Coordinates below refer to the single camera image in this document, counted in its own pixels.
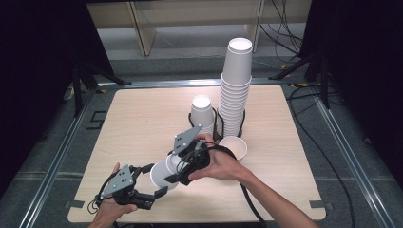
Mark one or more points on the person's right hand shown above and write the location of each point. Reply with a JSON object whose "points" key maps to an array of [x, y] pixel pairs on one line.
{"points": [[225, 167]]}

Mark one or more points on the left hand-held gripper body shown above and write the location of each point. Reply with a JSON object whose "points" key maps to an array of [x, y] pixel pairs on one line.
{"points": [[122, 182]]}

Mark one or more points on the short stack of paper cups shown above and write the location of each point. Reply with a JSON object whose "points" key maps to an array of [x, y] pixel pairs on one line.
{"points": [[202, 114]]}

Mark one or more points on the white paper cup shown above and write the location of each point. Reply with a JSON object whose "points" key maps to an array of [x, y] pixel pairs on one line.
{"points": [[234, 148], [172, 162], [160, 177]]}

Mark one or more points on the person's left hand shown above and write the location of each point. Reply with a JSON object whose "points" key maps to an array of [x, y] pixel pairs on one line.
{"points": [[109, 210]]}

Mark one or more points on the tall stack of paper cups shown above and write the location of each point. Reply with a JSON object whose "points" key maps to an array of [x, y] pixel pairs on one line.
{"points": [[236, 85]]}

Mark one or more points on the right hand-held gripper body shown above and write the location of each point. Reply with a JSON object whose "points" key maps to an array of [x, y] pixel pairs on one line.
{"points": [[187, 139]]}

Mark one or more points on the light wooden shelf unit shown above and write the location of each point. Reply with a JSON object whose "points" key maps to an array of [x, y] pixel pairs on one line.
{"points": [[190, 12]]}

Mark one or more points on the black double cup holder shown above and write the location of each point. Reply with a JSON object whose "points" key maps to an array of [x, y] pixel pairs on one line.
{"points": [[218, 126]]}

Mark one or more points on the black tripod stand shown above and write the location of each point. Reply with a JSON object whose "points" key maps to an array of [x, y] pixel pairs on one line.
{"points": [[323, 82], [77, 88]]}

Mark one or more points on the dark curtain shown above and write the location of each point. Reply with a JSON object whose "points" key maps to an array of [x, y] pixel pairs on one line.
{"points": [[364, 63], [38, 63]]}

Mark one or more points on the aluminium floor rail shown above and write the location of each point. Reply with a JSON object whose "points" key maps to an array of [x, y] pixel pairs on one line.
{"points": [[355, 164], [53, 164], [177, 83]]}

